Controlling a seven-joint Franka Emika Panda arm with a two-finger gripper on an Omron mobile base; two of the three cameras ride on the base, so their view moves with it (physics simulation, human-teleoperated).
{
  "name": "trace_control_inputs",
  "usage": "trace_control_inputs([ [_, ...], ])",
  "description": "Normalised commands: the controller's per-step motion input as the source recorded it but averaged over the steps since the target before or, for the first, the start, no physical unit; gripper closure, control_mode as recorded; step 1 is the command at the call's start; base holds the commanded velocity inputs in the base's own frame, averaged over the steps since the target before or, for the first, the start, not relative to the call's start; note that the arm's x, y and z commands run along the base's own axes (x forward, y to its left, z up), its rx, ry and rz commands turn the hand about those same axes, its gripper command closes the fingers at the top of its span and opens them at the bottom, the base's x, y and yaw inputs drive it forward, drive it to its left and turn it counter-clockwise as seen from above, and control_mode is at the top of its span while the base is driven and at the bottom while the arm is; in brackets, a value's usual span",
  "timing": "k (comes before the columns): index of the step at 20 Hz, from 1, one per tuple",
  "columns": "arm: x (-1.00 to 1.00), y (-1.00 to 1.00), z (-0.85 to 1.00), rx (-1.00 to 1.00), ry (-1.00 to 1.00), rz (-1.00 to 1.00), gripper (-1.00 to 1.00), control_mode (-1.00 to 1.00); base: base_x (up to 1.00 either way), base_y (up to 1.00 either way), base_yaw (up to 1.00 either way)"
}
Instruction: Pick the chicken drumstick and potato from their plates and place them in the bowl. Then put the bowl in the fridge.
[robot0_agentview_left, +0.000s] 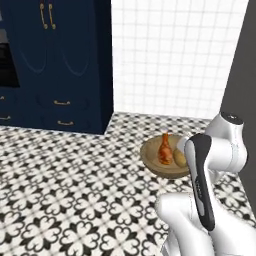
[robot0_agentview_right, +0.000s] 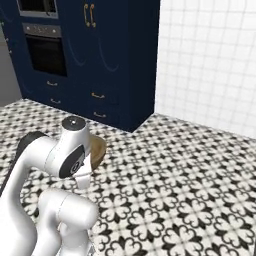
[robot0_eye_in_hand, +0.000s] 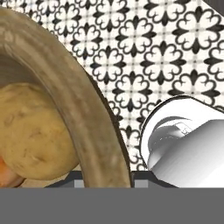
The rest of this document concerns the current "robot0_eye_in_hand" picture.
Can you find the tan potato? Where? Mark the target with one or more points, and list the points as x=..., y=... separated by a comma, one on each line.
x=32, y=131

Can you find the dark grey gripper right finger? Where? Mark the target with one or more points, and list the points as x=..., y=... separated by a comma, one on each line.
x=141, y=176

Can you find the orange chicken drumstick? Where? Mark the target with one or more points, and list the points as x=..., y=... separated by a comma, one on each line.
x=7, y=175

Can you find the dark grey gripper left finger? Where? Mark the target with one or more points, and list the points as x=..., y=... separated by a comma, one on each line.
x=76, y=177

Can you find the beige stone bowl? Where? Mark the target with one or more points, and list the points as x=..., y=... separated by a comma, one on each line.
x=73, y=96

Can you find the white rounded cylinder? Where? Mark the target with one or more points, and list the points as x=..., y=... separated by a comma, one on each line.
x=186, y=145

